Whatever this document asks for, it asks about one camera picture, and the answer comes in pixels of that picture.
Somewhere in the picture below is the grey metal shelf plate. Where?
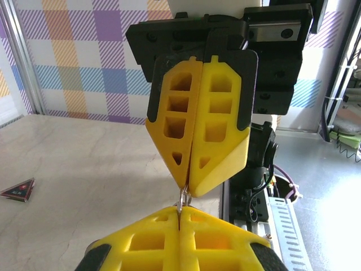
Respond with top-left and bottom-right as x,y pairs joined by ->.
278,132 -> 361,271

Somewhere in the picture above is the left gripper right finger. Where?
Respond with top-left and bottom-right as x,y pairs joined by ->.
179,206 -> 288,271

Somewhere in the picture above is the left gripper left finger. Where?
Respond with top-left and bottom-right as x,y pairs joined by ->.
74,206 -> 181,271

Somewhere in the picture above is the black coiled cord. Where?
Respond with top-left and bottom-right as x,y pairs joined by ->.
337,141 -> 361,164

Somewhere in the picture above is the perforated metal cable duct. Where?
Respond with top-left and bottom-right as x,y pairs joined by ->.
266,196 -> 314,271

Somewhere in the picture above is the red black triangular badge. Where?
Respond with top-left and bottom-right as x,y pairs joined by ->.
0,177 -> 36,203

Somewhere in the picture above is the aluminium front rail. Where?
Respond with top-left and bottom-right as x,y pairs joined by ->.
218,180 -> 271,271

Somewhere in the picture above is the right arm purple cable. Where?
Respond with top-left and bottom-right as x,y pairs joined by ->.
272,165 -> 302,198

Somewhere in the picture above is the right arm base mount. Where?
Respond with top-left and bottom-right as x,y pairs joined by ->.
228,177 -> 273,226

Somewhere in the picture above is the green paper sheet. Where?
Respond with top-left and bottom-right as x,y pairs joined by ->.
329,130 -> 361,149

